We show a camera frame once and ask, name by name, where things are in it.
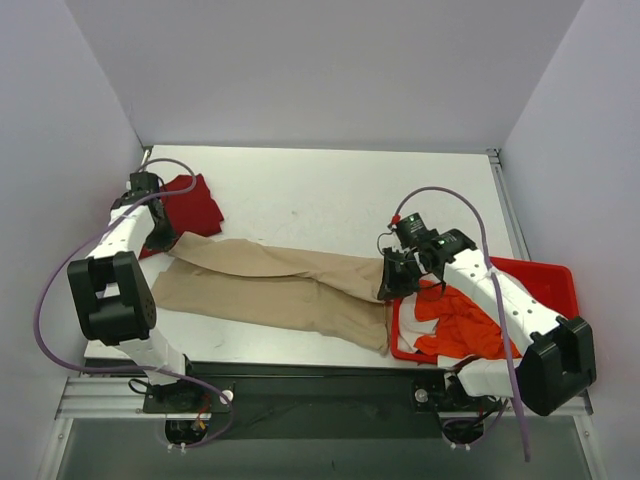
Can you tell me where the beige t shirt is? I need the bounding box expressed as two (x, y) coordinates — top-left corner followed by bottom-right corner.
(152, 232), (390, 354)

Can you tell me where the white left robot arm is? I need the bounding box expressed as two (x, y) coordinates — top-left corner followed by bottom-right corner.
(67, 171), (203, 412)

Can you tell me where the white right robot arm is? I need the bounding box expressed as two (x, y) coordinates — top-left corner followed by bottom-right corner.
(378, 227), (597, 416)

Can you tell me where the folded red t shirt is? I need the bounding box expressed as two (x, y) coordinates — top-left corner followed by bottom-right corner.
(130, 172), (224, 259)

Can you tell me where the white t shirt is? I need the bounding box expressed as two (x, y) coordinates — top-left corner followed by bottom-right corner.
(397, 295), (439, 353)

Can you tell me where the orange t shirt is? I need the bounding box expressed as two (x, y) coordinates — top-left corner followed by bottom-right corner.
(414, 280), (506, 360)

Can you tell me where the red plastic bin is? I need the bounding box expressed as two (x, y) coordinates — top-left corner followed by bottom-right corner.
(390, 257), (579, 368)

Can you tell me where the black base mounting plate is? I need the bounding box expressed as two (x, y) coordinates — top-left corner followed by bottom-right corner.
(142, 358), (501, 441)

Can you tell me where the aluminium table frame rail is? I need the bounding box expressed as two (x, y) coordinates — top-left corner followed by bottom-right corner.
(486, 148), (531, 260)

